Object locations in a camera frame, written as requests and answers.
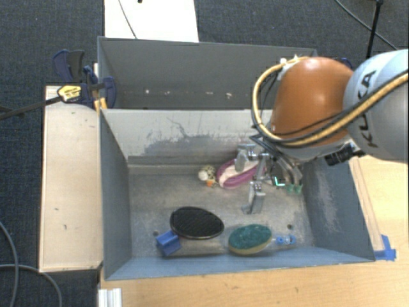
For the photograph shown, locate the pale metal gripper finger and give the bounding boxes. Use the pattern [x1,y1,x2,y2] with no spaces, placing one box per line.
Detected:
[234,143,258,173]
[241,180,266,216]

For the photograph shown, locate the purple and white toy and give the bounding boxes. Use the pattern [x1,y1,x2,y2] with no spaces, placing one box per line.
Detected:
[215,157,260,190]

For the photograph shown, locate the white spotted toy animal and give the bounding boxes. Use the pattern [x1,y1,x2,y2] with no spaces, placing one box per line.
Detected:
[197,165,219,187]

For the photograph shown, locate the green and yellow round sponge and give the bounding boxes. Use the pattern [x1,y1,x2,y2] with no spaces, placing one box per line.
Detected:
[227,223,274,256]

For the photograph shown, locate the grey metal bin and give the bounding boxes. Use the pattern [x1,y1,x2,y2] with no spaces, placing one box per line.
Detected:
[96,36,376,281]

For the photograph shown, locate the black oval disc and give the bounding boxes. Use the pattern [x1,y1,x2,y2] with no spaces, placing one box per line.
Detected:
[169,206,226,240]

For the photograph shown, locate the blue plastic block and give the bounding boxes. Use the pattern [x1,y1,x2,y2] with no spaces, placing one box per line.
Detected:
[155,230,183,257]

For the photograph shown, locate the pale wood flat board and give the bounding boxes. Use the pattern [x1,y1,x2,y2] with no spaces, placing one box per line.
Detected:
[38,85,105,273]

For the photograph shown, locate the black cylinder on white bracket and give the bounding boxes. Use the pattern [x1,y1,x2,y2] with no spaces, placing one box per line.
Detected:
[325,141,366,167]

